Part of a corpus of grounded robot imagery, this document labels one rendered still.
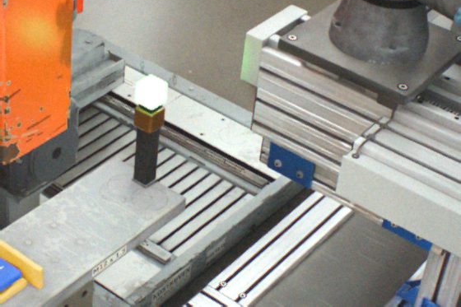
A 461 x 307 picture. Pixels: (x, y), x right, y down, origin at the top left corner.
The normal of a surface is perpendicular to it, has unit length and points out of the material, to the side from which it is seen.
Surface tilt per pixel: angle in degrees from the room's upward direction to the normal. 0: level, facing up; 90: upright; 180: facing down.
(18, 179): 90
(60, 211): 0
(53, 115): 90
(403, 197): 90
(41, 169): 90
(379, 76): 0
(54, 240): 0
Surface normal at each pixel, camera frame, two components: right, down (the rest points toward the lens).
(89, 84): 0.78, 0.41
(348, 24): -0.78, -0.01
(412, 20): 0.47, 0.26
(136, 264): 0.07, -0.82
